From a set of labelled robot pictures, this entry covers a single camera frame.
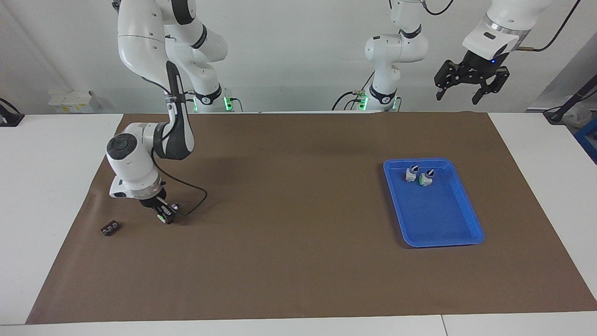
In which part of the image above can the brown paper table mat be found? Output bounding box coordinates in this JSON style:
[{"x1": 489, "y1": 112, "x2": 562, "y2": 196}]
[{"x1": 26, "y1": 111, "x2": 597, "y2": 325}]

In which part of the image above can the black left arm base cable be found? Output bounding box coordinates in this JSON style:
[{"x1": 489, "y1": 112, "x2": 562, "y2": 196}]
[{"x1": 332, "y1": 91, "x2": 363, "y2": 112}]

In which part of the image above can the black cable loop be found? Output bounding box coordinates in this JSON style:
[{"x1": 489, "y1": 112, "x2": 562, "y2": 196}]
[{"x1": 421, "y1": 0, "x2": 456, "y2": 16}]

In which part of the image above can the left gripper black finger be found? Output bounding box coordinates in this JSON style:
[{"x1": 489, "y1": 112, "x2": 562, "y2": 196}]
[
  {"x1": 434, "y1": 59, "x2": 463, "y2": 101},
  {"x1": 472, "y1": 66, "x2": 511, "y2": 105}
]

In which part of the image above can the clear plastic bag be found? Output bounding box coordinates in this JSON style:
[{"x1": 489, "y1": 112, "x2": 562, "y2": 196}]
[{"x1": 562, "y1": 100, "x2": 597, "y2": 130}]

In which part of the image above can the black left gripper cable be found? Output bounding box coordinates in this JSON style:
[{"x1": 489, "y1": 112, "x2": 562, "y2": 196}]
[{"x1": 519, "y1": 0, "x2": 583, "y2": 52}]

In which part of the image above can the black stand pole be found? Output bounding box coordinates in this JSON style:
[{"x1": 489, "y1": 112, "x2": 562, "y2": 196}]
[{"x1": 545, "y1": 74, "x2": 597, "y2": 124}]

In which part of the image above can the white green-faced selector switch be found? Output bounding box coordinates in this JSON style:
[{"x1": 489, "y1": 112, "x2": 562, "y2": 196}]
[{"x1": 158, "y1": 203, "x2": 182, "y2": 225}]

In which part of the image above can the blue plastic tray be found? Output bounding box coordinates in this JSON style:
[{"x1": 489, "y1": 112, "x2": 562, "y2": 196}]
[{"x1": 383, "y1": 158, "x2": 485, "y2": 248}]

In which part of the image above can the white cardboard box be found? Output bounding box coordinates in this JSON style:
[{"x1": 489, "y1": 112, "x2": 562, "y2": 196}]
[{"x1": 48, "y1": 90, "x2": 101, "y2": 113}]

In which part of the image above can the black clamp mount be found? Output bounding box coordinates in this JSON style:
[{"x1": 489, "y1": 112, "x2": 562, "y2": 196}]
[{"x1": 0, "y1": 97, "x2": 25, "y2": 127}]

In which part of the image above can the blue crate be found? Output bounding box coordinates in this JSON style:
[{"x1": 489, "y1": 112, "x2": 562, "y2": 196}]
[{"x1": 575, "y1": 118, "x2": 597, "y2": 165}]

